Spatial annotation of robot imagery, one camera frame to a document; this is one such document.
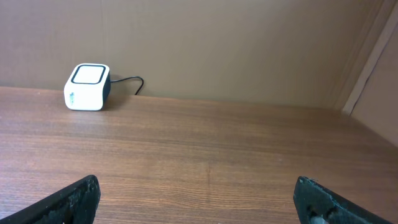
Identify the white barcode scanner box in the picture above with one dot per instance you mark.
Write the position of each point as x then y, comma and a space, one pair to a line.
88, 87

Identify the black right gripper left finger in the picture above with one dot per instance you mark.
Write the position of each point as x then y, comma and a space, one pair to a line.
76, 203

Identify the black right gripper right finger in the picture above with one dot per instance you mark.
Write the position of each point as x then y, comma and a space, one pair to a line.
315, 203

